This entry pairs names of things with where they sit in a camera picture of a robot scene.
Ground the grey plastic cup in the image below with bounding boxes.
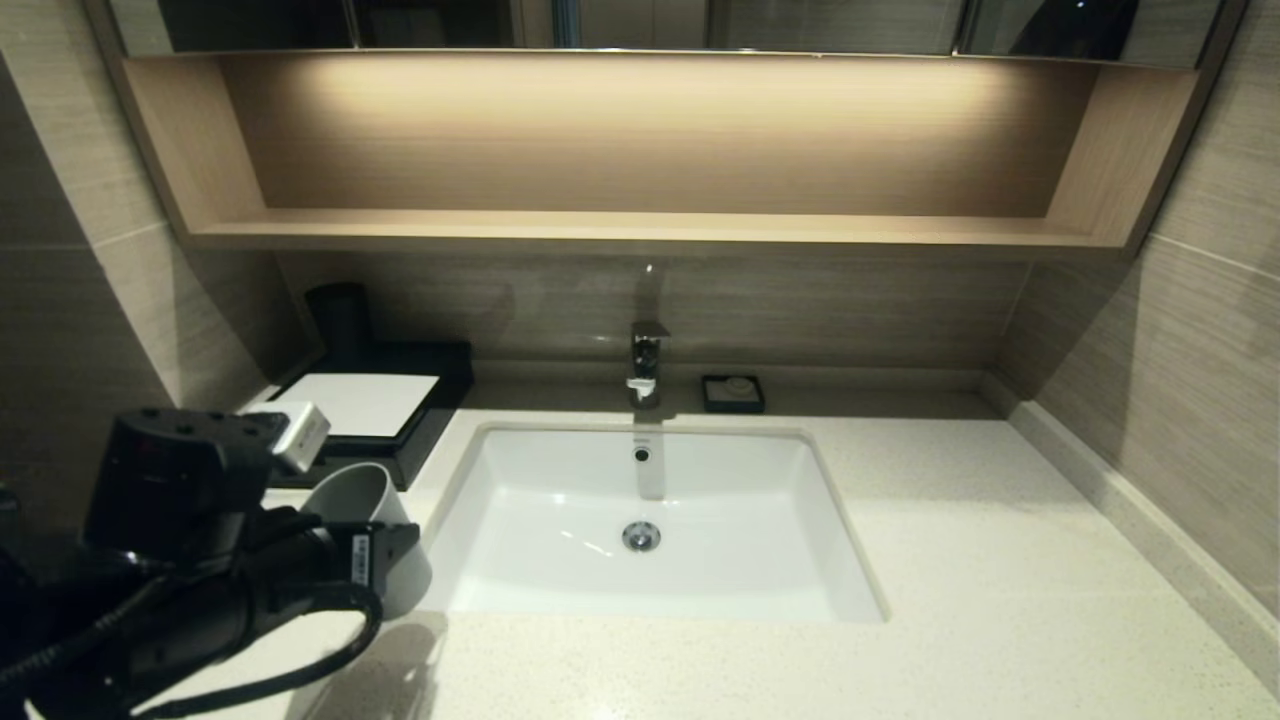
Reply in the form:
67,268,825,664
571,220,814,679
298,462,434,621

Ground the black drawer box white top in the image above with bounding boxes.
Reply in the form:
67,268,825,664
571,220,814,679
265,340,476,493

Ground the white ceramic sink basin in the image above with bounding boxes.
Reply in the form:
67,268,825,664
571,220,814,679
415,422,889,623

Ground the black cup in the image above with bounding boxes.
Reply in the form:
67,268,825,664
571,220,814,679
305,283,373,371

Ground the chrome faucet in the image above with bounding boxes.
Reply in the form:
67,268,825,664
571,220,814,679
627,320,673,409

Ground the black soap dish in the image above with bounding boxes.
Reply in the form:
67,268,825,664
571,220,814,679
701,374,766,415

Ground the mirror cabinet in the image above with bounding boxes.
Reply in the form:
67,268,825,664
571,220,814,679
110,0,1226,71

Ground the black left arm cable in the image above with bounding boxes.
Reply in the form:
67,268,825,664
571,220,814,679
0,575,386,720

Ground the wooden wall shelf niche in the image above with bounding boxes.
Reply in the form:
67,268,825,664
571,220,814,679
88,50,1246,263

